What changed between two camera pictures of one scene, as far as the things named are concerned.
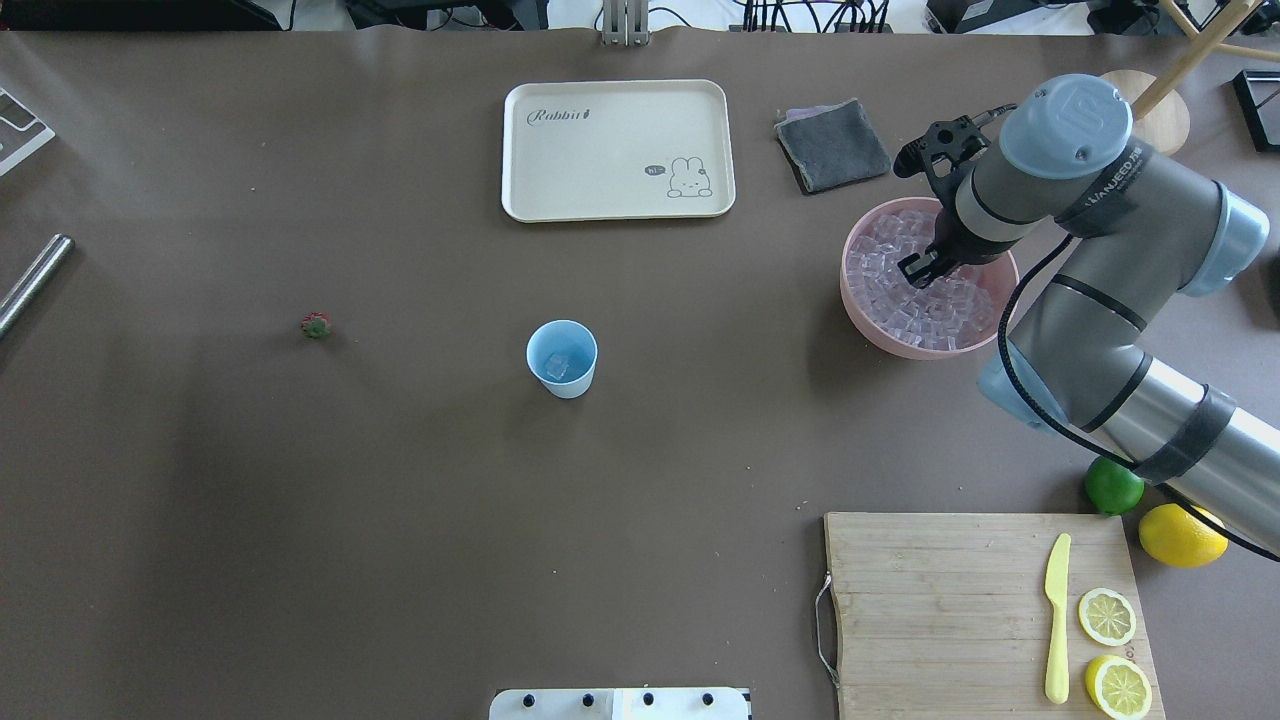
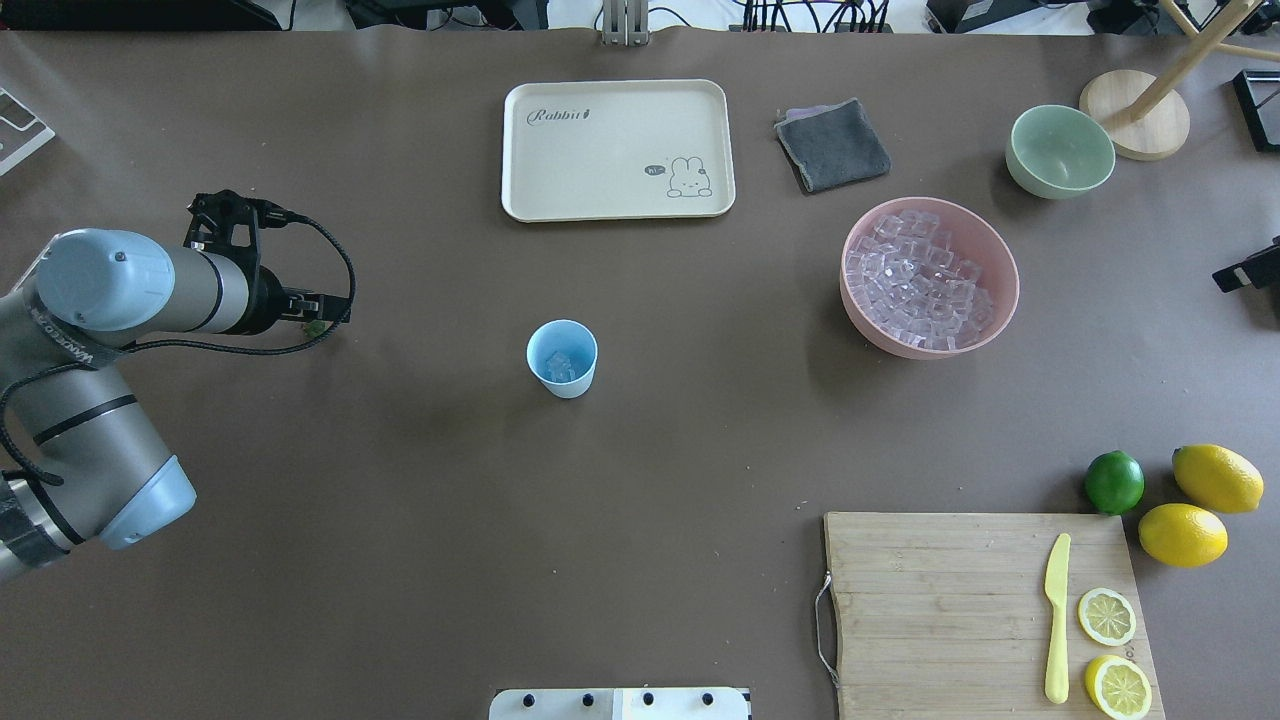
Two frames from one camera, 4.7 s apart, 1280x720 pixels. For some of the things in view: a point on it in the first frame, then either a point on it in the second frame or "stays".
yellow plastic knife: (1057, 683) stays
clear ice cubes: (936, 317) stays
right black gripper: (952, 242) → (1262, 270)
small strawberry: (316, 324) stays
